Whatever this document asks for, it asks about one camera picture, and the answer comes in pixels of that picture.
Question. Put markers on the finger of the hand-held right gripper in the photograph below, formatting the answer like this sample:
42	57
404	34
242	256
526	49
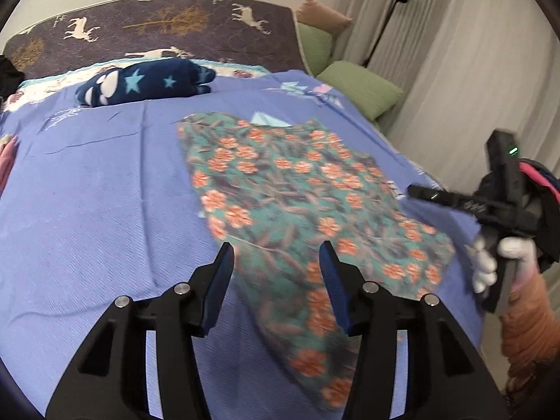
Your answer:
437	196

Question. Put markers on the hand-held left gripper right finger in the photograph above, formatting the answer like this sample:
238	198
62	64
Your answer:
336	291

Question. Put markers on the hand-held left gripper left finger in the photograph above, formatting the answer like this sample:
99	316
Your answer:
216	291

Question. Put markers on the floral teal garment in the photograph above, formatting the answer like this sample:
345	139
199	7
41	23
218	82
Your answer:
280	183

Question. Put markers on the person's right forearm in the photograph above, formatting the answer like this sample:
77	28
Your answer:
531	323

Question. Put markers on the person's right hand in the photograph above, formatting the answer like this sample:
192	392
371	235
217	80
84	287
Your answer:
520	251

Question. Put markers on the grey curtain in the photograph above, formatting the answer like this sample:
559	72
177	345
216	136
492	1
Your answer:
459	74

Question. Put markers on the large green pillow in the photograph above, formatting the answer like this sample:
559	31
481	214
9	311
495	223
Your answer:
363	89

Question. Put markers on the blue patterned bedspread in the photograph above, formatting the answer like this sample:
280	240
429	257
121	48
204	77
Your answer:
87	192

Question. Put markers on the small green pillow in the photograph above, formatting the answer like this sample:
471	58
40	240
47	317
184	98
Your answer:
315	48

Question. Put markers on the peach pillow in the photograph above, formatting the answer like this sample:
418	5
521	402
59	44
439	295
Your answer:
321	15

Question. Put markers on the navy star fleece blanket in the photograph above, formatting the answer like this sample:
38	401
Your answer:
148	81

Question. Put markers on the deer printed blanket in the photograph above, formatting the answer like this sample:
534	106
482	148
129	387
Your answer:
175	22

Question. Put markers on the black cloth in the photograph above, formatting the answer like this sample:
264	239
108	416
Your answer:
8	76

